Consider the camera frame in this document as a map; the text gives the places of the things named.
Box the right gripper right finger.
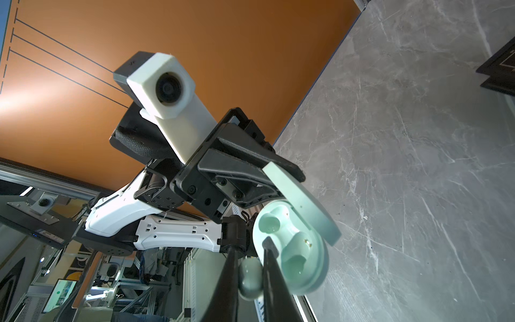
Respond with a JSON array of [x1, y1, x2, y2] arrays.
[[262, 237, 302, 322]]

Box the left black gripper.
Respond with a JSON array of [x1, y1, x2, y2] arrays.
[[174, 107, 306, 224]]

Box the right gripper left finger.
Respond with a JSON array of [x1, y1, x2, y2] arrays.
[[201, 247, 239, 322]]

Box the green earbud charging case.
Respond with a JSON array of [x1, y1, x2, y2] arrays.
[[253, 162, 341, 295]]

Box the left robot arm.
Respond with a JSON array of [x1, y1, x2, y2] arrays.
[[74, 104, 305, 256]]

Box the black and silver chessboard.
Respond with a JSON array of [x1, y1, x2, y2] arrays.
[[476, 38, 515, 97]]

